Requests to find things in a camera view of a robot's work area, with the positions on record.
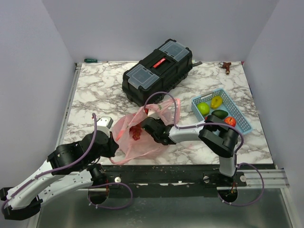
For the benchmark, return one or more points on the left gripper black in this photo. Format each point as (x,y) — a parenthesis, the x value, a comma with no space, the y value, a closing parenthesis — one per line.
(113,146)

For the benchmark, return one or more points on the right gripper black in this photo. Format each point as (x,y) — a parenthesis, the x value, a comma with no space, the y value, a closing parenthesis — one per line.
(158,120)

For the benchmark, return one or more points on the pink plastic bag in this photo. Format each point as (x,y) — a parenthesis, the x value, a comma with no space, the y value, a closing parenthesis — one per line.
(144,148)

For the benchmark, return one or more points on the red fake grapes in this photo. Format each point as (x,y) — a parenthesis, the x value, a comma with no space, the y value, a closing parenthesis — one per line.
(136,132)

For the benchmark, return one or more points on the green fake apple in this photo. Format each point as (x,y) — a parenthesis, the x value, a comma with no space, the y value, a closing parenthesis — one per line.
(203,108)

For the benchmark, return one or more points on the yellow fake lemon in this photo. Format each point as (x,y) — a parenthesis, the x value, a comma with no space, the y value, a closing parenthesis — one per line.
(216,102)

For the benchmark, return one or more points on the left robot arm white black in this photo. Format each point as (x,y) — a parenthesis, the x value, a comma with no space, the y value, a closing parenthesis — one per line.
(70,167)

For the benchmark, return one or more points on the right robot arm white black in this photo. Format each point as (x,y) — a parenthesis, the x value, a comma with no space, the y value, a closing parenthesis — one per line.
(220,137)

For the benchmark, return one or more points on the dark green fake avocado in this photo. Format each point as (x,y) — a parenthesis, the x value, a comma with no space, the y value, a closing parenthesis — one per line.
(221,114)

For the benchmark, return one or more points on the black plastic toolbox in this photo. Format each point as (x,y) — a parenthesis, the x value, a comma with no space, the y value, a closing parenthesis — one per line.
(161,71)

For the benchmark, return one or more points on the blue plastic basket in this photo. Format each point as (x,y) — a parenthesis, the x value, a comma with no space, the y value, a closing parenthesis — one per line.
(227,109)

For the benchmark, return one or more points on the grey tool behind toolbox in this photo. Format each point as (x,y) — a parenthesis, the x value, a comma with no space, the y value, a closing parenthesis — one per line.
(196,63)

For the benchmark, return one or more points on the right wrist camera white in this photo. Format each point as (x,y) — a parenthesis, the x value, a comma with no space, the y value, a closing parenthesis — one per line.
(154,111)

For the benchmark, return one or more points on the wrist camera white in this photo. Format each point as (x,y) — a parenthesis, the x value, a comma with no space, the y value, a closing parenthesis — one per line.
(103,123)
(154,111)

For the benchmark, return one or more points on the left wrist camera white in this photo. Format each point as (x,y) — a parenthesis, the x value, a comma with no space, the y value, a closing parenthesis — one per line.
(103,123)

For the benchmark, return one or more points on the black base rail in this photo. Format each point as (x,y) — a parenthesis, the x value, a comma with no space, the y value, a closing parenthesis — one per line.
(168,181)

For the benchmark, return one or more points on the green handled screwdriver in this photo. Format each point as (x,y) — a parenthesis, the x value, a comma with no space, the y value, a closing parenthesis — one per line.
(90,61)

